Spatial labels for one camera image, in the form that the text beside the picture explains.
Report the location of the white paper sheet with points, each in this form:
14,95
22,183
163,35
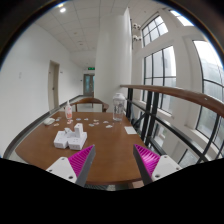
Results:
130,130

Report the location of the green exit sign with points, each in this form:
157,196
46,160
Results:
91,68

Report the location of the beige door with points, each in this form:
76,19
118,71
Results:
53,77

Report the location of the white power strip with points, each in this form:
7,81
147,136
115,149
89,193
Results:
68,140

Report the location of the white charger plug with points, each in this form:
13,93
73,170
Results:
78,129

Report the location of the small white sanitizer bottle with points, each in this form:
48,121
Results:
68,111

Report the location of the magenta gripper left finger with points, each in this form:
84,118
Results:
75,168

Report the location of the wooden handrail with black railing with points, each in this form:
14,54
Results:
188,126

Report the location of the white device on table edge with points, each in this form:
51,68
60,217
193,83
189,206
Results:
49,121

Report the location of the clear plastic water bottle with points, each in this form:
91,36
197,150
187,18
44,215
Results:
118,106

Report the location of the wooden chair back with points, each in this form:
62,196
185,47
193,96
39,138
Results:
92,101

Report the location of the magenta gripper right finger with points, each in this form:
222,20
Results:
153,167

